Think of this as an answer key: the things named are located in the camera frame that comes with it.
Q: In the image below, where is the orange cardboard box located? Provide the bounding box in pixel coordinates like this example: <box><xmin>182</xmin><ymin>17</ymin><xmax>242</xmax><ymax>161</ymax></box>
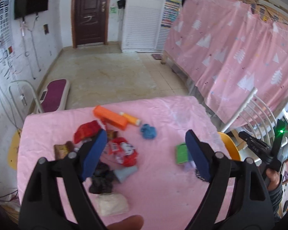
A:
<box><xmin>93</xmin><ymin>105</ymin><xmax>128</xmax><ymax>130</ymax></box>

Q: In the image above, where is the black plastic bag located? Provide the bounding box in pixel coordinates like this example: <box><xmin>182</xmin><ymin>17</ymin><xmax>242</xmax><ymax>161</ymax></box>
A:
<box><xmin>89</xmin><ymin>161</ymin><xmax>115</xmax><ymax>195</ymax></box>

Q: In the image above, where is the white louvered wardrobe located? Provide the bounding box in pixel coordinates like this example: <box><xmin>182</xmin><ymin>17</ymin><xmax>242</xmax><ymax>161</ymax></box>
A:
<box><xmin>121</xmin><ymin>0</ymin><xmax>165</xmax><ymax>52</ymax></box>

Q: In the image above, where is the dark brown wooden door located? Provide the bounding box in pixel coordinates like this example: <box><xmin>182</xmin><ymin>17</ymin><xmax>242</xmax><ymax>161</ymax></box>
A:
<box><xmin>73</xmin><ymin>0</ymin><xmax>108</xmax><ymax>47</ymax></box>

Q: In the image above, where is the colourful wall poster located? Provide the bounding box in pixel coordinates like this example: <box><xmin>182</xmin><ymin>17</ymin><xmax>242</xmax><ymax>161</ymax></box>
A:
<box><xmin>161</xmin><ymin>0</ymin><xmax>180</xmax><ymax>28</ymax></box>

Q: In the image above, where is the pink tree pattern curtain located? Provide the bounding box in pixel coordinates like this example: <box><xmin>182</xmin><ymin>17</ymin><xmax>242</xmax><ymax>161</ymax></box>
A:
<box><xmin>164</xmin><ymin>0</ymin><xmax>288</xmax><ymax>122</ymax></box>

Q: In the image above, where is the orange trash bin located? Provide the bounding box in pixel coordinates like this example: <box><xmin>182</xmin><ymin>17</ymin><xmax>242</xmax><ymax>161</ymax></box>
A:
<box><xmin>218</xmin><ymin>132</ymin><xmax>241</xmax><ymax>161</ymax></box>

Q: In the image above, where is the cream crumpled tissue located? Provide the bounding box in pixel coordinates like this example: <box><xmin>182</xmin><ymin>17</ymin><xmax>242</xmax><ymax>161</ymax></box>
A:
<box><xmin>96</xmin><ymin>193</ymin><xmax>129</xmax><ymax>217</ymax></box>

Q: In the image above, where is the pink bed sheet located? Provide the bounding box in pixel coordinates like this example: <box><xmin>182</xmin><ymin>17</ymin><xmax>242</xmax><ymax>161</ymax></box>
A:
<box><xmin>17</xmin><ymin>96</ymin><xmax>226</xmax><ymax>229</ymax></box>

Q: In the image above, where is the red snack bag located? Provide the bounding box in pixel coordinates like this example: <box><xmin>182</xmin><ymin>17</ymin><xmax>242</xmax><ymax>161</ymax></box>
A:
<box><xmin>73</xmin><ymin>121</ymin><xmax>102</xmax><ymax>144</ymax></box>

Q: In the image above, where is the yellow round stool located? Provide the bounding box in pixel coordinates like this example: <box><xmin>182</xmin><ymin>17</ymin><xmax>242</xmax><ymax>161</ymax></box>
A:
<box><xmin>7</xmin><ymin>129</ymin><xmax>22</xmax><ymax>170</ymax></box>

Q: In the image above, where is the green sponge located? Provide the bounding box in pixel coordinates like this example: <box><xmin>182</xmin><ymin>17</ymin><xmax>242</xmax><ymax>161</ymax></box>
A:
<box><xmin>175</xmin><ymin>143</ymin><xmax>189</xmax><ymax>165</ymax></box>

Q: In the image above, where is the right hand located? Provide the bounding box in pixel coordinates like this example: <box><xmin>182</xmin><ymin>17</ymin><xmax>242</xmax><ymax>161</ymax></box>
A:
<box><xmin>266</xmin><ymin>168</ymin><xmax>281</xmax><ymax>191</ymax></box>

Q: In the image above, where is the orange yellow tube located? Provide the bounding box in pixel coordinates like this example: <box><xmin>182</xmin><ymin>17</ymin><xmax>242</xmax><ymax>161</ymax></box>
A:
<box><xmin>119</xmin><ymin>112</ymin><xmax>141</xmax><ymax>127</ymax></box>

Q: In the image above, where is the grey plastic piece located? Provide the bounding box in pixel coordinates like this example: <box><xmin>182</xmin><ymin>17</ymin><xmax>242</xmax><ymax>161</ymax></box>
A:
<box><xmin>113</xmin><ymin>166</ymin><xmax>138</xmax><ymax>183</ymax></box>

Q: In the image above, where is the white metal frame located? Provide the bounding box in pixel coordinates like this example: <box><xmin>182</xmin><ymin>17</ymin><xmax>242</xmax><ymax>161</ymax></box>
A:
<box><xmin>8</xmin><ymin>80</ymin><xmax>45</xmax><ymax>123</ymax></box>

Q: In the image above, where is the blue knitted ball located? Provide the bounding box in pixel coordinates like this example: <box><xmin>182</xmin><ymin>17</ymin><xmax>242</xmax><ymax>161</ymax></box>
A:
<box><xmin>140</xmin><ymin>124</ymin><xmax>156</xmax><ymax>140</ymax></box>

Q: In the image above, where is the red white cartoon wrapper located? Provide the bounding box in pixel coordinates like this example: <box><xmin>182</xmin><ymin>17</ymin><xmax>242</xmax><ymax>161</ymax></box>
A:
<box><xmin>104</xmin><ymin>137</ymin><xmax>138</xmax><ymax>167</ymax></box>

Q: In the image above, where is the white metal chair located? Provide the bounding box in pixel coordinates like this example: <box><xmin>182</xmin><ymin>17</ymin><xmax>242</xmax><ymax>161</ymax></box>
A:
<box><xmin>220</xmin><ymin>87</ymin><xmax>277</xmax><ymax>144</ymax></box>

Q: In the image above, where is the eye test chart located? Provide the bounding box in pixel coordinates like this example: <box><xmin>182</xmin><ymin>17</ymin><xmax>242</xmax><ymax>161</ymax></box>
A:
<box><xmin>0</xmin><ymin>0</ymin><xmax>13</xmax><ymax>59</ymax></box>

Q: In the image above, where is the brown snack wrapper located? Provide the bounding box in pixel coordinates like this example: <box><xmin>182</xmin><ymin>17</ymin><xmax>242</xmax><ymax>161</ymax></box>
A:
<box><xmin>54</xmin><ymin>141</ymin><xmax>74</xmax><ymax>160</ymax></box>

